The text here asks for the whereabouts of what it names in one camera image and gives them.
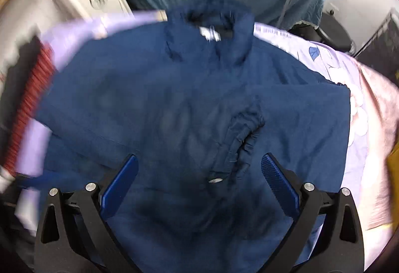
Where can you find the black metal rack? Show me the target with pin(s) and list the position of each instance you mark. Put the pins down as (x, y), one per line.
(377, 45)

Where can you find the purple floral bedsheet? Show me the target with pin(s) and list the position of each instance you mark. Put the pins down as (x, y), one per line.
(93, 27)

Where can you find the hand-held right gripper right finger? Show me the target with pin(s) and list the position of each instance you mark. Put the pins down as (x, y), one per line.
(276, 181)

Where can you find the navy blue jacket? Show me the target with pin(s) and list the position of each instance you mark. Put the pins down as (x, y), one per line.
(174, 98)

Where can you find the black ribbed garment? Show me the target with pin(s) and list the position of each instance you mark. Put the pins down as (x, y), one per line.
(15, 73)

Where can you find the pink dotted sheet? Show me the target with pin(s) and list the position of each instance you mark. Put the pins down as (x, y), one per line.
(364, 167)

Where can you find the black round stool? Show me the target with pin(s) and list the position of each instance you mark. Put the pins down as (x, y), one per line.
(333, 30)

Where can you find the red patterned cloth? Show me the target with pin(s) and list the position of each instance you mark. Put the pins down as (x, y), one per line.
(31, 98)

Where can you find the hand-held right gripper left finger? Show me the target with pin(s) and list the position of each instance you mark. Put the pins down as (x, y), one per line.
(123, 179)

